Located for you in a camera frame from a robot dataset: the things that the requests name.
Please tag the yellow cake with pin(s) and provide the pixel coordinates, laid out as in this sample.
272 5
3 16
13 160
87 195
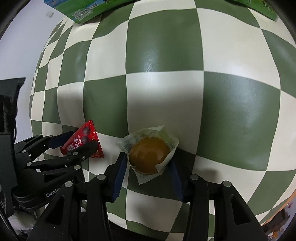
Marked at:
149 150

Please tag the red small snack packet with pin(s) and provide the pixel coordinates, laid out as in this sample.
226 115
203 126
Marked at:
84 135

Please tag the wall socket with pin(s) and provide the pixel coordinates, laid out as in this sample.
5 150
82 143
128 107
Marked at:
49 14

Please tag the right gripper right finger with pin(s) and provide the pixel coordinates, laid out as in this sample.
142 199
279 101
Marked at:
233 218

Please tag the green white checkered tablecloth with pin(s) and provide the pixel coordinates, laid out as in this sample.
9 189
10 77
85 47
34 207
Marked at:
219 77

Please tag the cardboard box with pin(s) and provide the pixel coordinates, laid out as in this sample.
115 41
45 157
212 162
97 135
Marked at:
82 11

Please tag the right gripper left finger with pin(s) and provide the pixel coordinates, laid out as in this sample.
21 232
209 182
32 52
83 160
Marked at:
78 211

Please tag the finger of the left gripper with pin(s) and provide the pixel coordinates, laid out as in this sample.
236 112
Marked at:
31 148
73 158

